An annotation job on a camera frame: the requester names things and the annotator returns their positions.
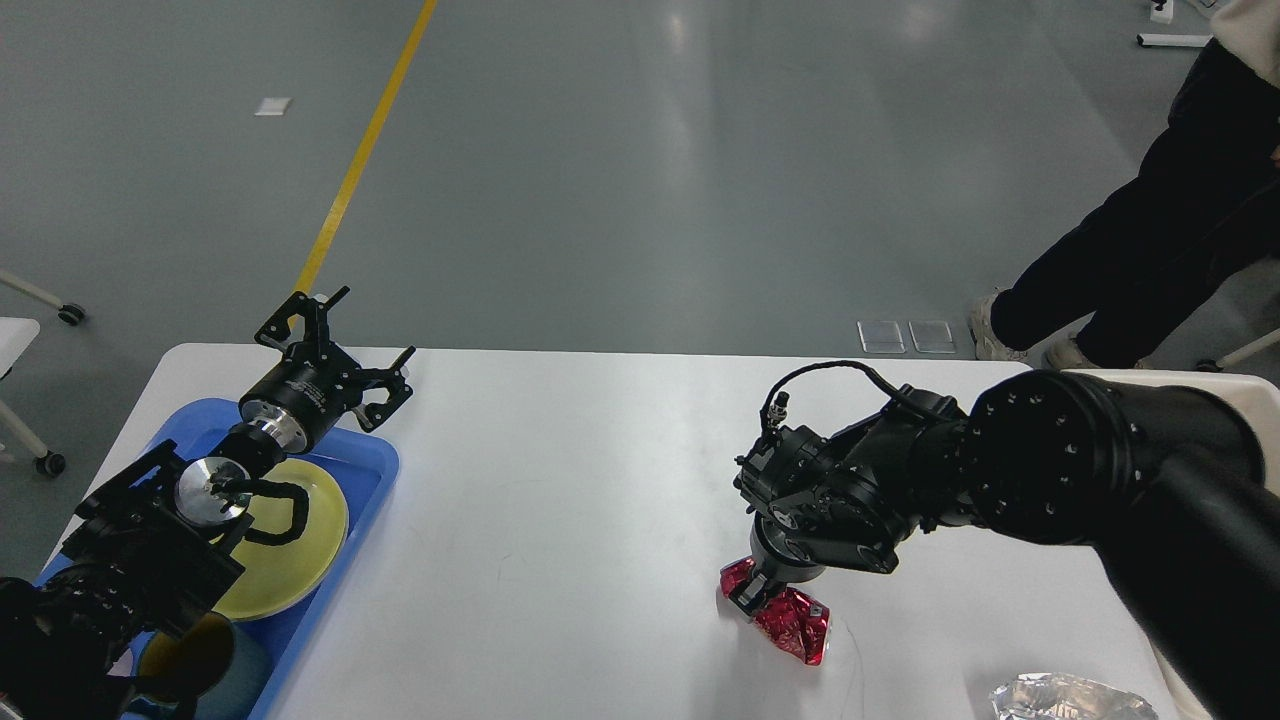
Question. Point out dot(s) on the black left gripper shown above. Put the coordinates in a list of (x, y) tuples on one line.
[(315, 381)]

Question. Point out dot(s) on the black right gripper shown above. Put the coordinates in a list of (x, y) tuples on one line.
[(776, 566)]

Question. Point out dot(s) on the crushed red can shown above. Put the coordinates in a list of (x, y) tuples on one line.
[(794, 623)]

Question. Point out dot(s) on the yellow plastic plate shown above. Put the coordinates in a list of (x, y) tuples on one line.
[(277, 577)]

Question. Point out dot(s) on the silver foil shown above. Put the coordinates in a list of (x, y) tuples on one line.
[(1065, 696)]

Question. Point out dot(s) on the teal mug yellow inside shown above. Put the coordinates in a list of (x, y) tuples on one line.
[(214, 671)]

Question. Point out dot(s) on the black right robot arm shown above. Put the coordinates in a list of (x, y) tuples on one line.
[(1166, 484)]

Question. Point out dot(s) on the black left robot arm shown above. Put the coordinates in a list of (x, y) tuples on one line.
[(154, 548)]

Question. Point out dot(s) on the blue plastic tray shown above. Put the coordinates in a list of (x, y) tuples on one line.
[(365, 467)]

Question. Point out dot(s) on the white caster leg left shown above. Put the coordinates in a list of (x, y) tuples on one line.
[(70, 314)]

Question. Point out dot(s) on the clear floor plate left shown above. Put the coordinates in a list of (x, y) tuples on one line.
[(881, 337)]

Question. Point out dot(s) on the clear floor plate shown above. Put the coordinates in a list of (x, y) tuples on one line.
[(881, 337), (933, 338)]

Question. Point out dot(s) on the clear floor plate right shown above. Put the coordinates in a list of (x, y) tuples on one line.
[(933, 338)]

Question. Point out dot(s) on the person in cream sweater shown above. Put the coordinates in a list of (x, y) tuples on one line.
[(1202, 207)]

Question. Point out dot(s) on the beige plastic bin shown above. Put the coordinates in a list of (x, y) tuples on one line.
[(1257, 400)]

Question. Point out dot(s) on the white desk base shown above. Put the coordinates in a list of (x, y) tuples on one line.
[(1161, 14)]

